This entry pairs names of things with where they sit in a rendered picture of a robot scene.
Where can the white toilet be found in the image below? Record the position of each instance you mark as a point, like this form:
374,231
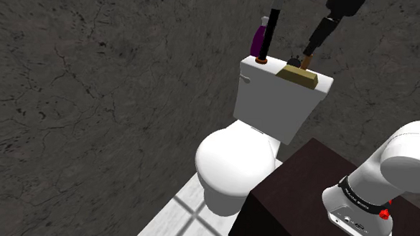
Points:
270,105

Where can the olive tan rectangular block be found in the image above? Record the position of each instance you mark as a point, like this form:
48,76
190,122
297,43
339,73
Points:
297,77

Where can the small black round object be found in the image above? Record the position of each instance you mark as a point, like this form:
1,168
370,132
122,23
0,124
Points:
294,62

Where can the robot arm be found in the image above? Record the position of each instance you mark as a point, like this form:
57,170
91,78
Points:
372,172

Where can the purple bottle with white cap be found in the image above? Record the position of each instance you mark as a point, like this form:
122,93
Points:
258,40

